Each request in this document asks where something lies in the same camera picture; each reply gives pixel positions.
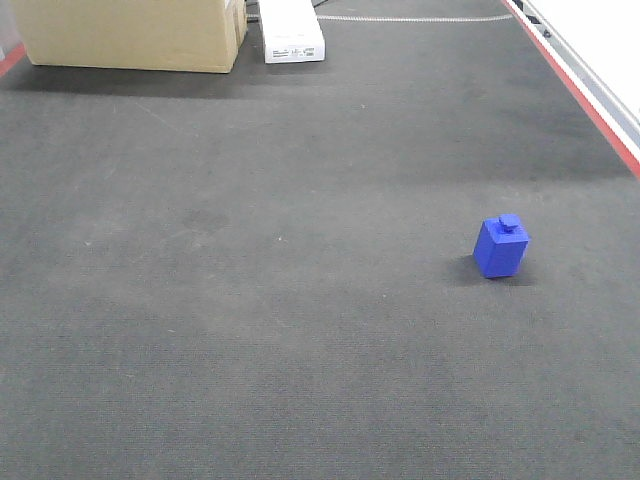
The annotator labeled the blue plastic bottle part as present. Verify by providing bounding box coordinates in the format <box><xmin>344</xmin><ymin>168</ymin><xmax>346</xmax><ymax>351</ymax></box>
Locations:
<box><xmin>473</xmin><ymin>214</ymin><xmax>530</xmax><ymax>278</ymax></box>

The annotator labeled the long white cardboard box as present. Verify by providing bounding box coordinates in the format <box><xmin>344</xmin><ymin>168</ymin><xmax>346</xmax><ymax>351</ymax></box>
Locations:
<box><xmin>258</xmin><ymin>0</ymin><xmax>326</xmax><ymax>64</ymax></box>

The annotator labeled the large brown cardboard box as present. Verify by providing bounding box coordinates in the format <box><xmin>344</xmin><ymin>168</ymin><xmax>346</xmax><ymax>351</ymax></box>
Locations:
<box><xmin>10</xmin><ymin>0</ymin><xmax>247</xmax><ymax>73</ymax></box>

